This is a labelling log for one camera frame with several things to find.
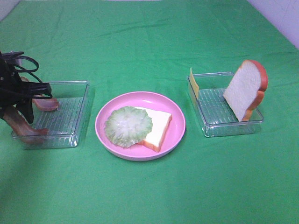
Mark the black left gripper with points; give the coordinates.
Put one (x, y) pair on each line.
(11, 87)

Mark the bacon strip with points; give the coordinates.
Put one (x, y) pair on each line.
(40, 94)
(22, 128)

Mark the green lettuce leaf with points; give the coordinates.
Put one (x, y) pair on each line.
(127, 126)

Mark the bread slice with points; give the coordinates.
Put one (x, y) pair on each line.
(246, 89)
(161, 121)

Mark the clear left plastic tray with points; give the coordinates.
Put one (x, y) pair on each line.
(66, 125)

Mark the clear plastic tray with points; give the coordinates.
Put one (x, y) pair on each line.
(66, 125)
(214, 114)

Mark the green tablecloth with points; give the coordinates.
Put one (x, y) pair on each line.
(119, 47)

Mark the pink round plate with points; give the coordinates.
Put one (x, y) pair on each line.
(151, 100)

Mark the yellow cheese slice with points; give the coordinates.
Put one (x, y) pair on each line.
(194, 85)

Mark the clear right plastic tray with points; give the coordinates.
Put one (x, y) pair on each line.
(214, 114)

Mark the upright bread slice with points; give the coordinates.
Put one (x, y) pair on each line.
(246, 89)

